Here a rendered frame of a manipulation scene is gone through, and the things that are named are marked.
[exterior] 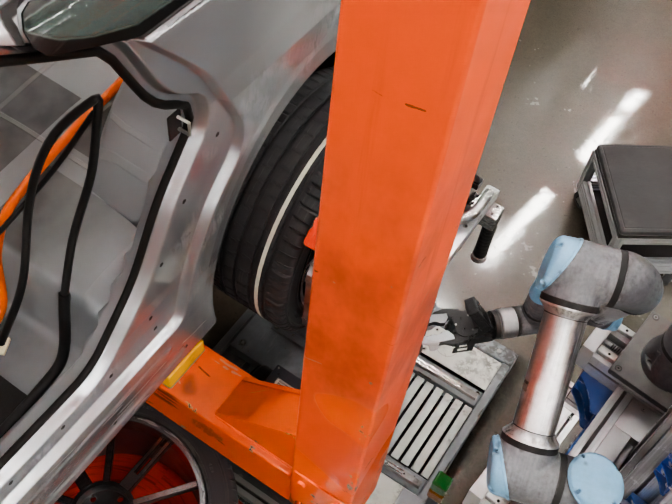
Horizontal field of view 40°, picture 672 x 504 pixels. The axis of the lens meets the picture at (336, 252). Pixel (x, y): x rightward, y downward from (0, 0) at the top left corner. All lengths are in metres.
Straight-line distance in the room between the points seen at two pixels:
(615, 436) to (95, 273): 1.27
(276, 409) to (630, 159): 1.78
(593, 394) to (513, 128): 1.69
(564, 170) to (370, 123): 2.69
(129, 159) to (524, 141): 2.11
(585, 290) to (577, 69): 2.47
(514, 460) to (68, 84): 1.38
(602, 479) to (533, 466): 0.14
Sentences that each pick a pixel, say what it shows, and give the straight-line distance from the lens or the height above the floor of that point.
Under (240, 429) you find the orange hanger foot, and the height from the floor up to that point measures 0.70.
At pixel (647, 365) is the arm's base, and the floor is 0.84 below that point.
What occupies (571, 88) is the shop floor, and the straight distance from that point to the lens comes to 4.08.
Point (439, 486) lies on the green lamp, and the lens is 2.22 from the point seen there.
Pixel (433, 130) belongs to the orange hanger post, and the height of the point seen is 1.95.
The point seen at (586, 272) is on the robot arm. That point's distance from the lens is 1.79.
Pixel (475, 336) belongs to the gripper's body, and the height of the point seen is 0.82.
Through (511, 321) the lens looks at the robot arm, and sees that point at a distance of 2.24.
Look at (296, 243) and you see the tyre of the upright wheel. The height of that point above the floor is 1.05.
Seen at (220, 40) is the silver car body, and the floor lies 1.61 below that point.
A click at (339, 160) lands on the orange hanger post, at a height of 1.81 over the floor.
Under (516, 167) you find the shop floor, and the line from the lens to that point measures 3.70.
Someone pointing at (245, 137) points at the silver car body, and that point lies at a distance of 1.86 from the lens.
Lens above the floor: 2.70
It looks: 55 degrees down
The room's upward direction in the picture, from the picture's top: 8 degrees clockwise
